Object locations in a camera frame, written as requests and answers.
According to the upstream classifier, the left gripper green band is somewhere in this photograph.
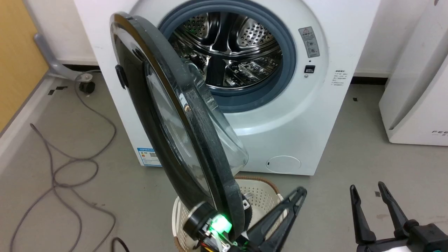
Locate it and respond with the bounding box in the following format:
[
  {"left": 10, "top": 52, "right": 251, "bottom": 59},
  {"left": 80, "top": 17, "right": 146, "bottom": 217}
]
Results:
[{"left": 199, "top": 187, "right": 308, "bottom": 252}]

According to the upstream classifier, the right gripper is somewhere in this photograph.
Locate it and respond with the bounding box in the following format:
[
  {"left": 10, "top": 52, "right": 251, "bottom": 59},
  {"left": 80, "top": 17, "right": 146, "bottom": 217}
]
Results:
[{"left": 350, "top": 181, "right": 448, "bottom": 252}]

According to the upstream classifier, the black round glass washer door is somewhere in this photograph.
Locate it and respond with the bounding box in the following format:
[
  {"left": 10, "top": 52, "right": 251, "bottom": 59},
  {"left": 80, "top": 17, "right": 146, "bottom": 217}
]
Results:
[{"left": 109, "top": 12, "right": 250, "bottom": 242}]

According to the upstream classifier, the white front-load washing machine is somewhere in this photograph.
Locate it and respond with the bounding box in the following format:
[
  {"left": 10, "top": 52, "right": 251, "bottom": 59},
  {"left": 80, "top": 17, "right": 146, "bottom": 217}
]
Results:
[{"left": 73, "top": 0, "right": 381, "bottom": 176}]

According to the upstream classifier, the grey rubber door gasket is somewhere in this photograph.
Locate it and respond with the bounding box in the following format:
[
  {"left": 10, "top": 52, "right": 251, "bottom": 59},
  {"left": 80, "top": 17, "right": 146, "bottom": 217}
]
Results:
[{"left": 158, "top": 0, "right": 296, "bottom": 113}]

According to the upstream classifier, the white perforated laundry basket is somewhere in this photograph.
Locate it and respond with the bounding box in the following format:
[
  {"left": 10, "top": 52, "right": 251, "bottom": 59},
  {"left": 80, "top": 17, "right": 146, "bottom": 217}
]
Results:
[{"left": 171, "top": 176, "right": 291, "bottom": 252}]

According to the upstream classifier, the round white filter cover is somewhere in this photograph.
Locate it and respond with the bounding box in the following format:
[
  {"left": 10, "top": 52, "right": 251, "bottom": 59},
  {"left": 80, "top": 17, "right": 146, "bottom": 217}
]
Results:
[{"left": 266, "top": 155, "right": 302, "bottom": 174}]

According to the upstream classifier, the white appliance cabinet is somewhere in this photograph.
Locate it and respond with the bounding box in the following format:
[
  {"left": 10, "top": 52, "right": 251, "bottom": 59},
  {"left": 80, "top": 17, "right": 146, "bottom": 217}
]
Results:
[{"left": 379, "top": 0, "right": 448, "bottom": 146}]

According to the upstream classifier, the blue energy label sticker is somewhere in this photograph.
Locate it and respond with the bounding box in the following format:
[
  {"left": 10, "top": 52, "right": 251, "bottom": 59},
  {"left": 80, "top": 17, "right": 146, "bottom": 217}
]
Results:
[{"left": 136, "top": 147, "right": 162, "bottom": 167}]

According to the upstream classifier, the stainless steel washer drum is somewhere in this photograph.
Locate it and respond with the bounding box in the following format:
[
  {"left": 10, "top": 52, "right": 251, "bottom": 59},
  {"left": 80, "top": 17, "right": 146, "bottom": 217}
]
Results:
[{"left": 168, "top": 12, "right": 283, "bottom": 89}]

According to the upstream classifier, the grey warning label sticker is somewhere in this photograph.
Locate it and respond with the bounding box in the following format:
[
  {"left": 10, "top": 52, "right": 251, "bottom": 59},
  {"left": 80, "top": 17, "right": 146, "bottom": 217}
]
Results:
[{"left": 298, "top": 27, "right": 320, "bottom": 58}]

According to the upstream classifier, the grey chair base leg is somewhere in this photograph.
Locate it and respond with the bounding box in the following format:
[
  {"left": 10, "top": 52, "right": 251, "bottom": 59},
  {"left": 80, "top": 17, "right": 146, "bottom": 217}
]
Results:
[{"left": 34, "top": 33, "right": 93, "bottom": 83}]

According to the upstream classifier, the yellow wooden panel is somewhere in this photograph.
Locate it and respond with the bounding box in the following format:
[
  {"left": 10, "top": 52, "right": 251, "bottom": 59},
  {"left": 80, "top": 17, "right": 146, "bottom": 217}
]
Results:
[{"left": 0, "top": 0, "right": 49, "bottom": 133}]

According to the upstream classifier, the black floor cable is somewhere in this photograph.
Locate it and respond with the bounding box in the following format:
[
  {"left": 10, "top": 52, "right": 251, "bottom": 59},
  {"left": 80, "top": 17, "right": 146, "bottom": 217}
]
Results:
[{"left": 111, "top": 237, "right": 131, "bottom": 252}]

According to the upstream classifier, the grey floor cable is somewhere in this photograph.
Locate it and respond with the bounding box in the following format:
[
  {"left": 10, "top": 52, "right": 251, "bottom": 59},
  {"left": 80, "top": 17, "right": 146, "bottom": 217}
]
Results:
[{"left": 10, "top": 71, "right": 118, "bottom": 252}]

